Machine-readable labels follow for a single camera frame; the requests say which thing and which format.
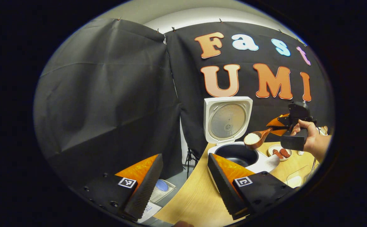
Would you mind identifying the spoonful of white rice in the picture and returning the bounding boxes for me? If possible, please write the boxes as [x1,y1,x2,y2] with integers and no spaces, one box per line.
[244,133,261,145]

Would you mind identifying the white flat tray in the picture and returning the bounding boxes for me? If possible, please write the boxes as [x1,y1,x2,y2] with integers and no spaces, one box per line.
[149,179,176,204]

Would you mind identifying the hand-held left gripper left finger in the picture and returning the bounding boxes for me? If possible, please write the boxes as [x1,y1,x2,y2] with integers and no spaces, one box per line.
[76,154,164,221]

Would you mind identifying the black tripod stand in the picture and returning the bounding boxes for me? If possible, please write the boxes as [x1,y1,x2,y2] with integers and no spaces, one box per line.
[184,148,199,179]

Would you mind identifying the white rice cooker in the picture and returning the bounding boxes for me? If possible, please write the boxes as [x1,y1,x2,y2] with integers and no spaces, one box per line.
[203,96,280,193]

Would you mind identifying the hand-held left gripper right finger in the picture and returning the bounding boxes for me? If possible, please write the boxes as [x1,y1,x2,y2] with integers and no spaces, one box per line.
[207,153,297,220]

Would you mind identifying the brown wooden spoon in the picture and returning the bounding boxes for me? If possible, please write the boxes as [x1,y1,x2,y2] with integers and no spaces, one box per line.
[244,126,284,150]

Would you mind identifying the clear plastic container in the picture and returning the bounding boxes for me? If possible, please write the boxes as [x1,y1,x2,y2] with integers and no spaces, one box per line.
[286,165,316,189]

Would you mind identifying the white paper sheet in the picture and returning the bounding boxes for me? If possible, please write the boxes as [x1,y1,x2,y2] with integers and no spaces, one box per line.
[138,202,162,224]

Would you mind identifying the white round plate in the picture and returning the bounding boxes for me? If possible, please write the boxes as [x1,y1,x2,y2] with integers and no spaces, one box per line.
[268,144,293,161]

